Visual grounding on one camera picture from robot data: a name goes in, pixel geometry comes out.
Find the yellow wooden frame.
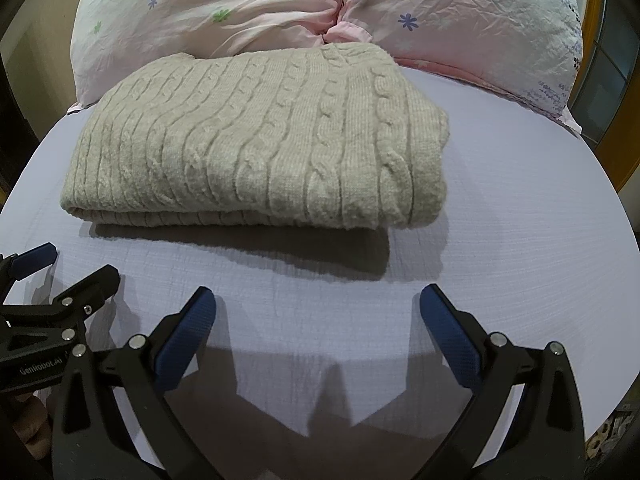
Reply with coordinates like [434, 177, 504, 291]
[570, 0, 640, 197]

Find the beige cable knit sweater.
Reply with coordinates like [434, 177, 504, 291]
[60, 42, 450, 233]

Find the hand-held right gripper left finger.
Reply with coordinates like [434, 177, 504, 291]
[50, 286, 232, 480]

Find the lavender bed sheet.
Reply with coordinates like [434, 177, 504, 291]
[0, 66, 637, 480]

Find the pink floral pillow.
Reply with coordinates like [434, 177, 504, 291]
[69, 0, 347, 110]
[324, 0, 585, 123]

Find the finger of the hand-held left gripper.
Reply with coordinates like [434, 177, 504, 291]
[0, 242, 59, 287]
[0, 265, 121, 352]

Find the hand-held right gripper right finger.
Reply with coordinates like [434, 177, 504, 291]
[419, 283, 589, 480]

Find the person's left hand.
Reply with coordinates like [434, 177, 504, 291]
[11, 391, 52, 462]

